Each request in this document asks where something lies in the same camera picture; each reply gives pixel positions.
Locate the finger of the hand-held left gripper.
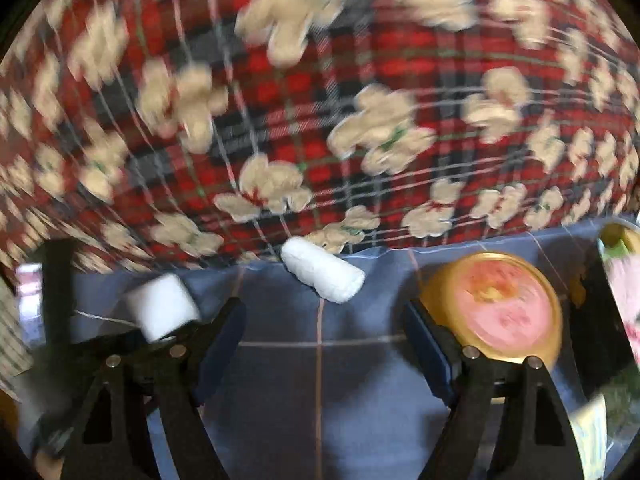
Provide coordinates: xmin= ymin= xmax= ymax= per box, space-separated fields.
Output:
xmin=41 ymin=239 xmax=77 ymax=346

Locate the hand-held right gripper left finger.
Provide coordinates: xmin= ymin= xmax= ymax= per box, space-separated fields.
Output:
xmin=60 ymin=297 xmax=248 ymax=480

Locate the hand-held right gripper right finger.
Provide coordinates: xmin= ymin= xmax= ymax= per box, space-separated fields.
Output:
xmin=402 ymin=297 xmax=587 ymax=480

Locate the gold pink round tin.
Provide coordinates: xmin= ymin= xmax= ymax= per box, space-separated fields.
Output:
xmin=419 ymin=252 xmax=564 ymax=367

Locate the blue checked bed sheet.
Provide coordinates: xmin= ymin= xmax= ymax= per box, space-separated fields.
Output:
xmin=15 ymin=217 xmax=640 ymax=480

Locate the red plaid bear blanket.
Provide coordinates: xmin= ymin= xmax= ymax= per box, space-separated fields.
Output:
xmin=0 ymin=0 xmax=640 ymax=273

